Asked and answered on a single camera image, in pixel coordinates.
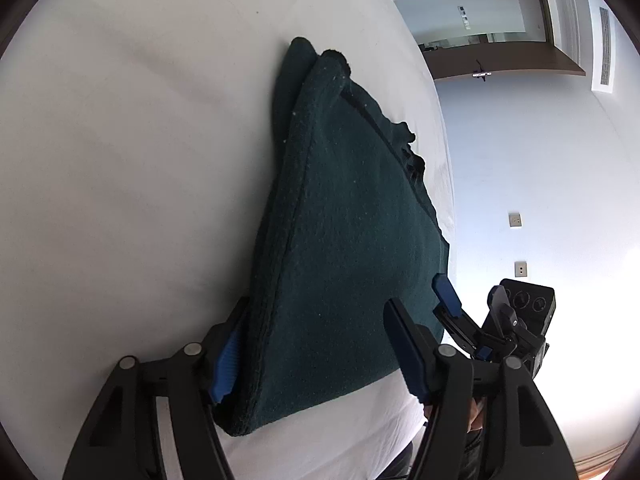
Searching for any dark green knit sweater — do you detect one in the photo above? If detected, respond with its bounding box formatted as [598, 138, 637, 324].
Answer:
[214, 37, 449, 437]

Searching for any person's right hand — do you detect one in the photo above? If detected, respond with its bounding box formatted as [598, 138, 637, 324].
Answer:
[422, 396, 486, 434]

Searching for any dark-framed doorway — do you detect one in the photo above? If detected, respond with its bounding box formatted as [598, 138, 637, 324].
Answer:
[393, 0, 586, 80]

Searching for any lower wall socket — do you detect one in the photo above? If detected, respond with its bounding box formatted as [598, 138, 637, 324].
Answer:
[514, 261, 528, 278]

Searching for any wall socket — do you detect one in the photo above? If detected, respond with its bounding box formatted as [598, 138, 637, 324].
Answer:
[514, 261, 528, 278]
[509, 212, 523, 228]

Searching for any upper wall socket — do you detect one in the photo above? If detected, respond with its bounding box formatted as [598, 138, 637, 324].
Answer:
[509, 212, 523, 228]

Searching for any wall air vent grille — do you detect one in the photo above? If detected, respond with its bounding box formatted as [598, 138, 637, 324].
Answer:
[591, 2, 615, 94]

